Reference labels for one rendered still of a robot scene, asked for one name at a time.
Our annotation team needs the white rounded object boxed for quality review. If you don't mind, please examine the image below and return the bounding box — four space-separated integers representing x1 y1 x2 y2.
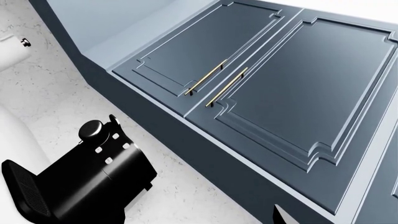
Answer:
0 104 51 169

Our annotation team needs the white paper towel roll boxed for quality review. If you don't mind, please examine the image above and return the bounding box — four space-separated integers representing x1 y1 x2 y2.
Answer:
0 34 32 72

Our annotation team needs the gold bar door handle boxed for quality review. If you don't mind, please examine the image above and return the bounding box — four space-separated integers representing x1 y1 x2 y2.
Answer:
205 67 249 108
183 58 229 97

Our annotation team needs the blue panelled cabinet door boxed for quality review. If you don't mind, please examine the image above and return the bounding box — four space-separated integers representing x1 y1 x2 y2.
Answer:
184 8 398 216
111 0 304 116
359 142 398 224

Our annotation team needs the dark blue kitchen cabinet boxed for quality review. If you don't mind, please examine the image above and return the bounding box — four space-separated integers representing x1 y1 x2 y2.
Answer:
28 0 398 224

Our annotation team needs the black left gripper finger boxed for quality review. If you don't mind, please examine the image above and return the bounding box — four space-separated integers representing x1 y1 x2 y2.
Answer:
272 203 285 224

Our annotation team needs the black coffee machine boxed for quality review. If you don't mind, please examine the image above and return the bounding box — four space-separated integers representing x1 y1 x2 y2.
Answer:
1 113 159 224

